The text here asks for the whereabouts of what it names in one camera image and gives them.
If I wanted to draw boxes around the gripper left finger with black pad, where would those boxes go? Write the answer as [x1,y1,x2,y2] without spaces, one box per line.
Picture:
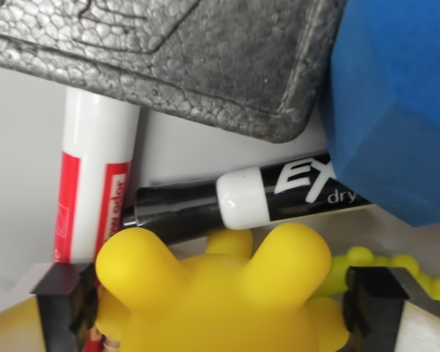
[0,262,100,352]

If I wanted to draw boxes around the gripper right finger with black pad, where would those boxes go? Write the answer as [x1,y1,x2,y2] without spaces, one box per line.
[341,265,440,352]

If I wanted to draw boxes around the yellow knobby rubber toy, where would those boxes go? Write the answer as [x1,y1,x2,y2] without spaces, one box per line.
[95,222,349,352]

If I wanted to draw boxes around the white plastic bin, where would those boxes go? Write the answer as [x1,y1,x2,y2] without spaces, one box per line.
[0,60,440,305]

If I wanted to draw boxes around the black dry erase marker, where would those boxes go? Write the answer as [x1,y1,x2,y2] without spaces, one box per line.
[121,150,373,246]

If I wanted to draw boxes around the red dry erase marker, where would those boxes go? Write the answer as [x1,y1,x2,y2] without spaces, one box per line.
[52,87,141,352]

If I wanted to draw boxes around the blue foam faceted block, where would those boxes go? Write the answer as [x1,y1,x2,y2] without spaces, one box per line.
[320,0,440,229]

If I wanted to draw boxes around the silver foam block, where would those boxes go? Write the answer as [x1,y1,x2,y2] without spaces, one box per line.
[0,0,348,144]

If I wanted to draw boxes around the yellow-green bumpy teether ring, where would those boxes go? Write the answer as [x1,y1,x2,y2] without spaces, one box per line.
[315,246,440,305]

